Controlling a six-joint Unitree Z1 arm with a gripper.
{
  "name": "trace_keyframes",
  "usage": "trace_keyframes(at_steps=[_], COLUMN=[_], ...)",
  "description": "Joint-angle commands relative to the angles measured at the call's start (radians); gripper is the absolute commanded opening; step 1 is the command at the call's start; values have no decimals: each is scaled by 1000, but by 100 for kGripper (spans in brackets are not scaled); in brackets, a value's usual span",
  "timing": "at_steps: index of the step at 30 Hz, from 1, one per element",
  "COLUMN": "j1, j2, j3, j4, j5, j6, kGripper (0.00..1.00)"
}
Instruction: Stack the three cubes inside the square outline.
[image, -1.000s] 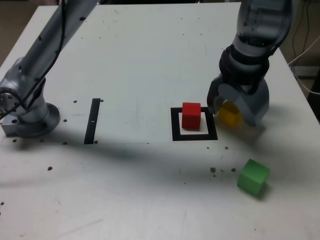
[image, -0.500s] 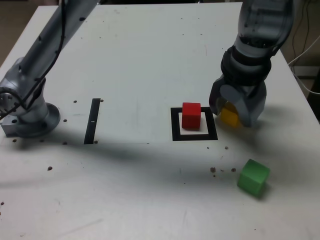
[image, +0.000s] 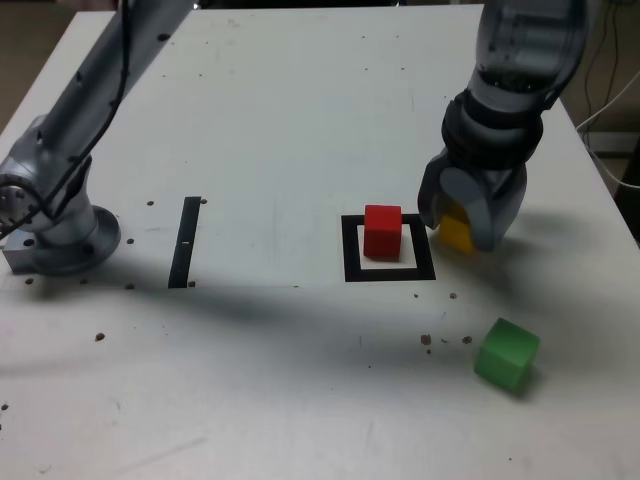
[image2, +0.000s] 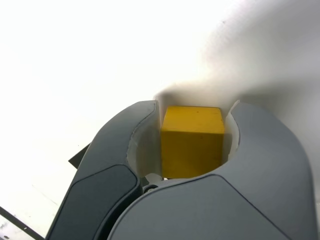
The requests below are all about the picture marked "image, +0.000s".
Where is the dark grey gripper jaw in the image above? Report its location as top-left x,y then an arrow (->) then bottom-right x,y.
418,148 -> 452,232

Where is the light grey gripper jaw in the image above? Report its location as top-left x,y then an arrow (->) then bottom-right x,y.
441,166 -> 530,254

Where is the yellow cube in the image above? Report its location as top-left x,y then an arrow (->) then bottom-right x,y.
438,199 -> 476,254

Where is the red cube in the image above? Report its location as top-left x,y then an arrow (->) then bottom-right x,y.
362,204 -> 404,263

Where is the green cube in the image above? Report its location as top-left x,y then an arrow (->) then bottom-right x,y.
473,316 -> 542,394

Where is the black tape square outline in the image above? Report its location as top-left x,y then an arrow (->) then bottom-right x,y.
340,213 -> 438,283

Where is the black tape strip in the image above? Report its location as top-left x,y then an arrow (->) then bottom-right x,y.
167,195 -> 203,290

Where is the white background cable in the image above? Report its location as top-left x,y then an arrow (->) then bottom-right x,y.
576,67 -> 640,190

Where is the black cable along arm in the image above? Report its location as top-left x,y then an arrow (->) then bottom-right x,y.
0,0 -> 132,241

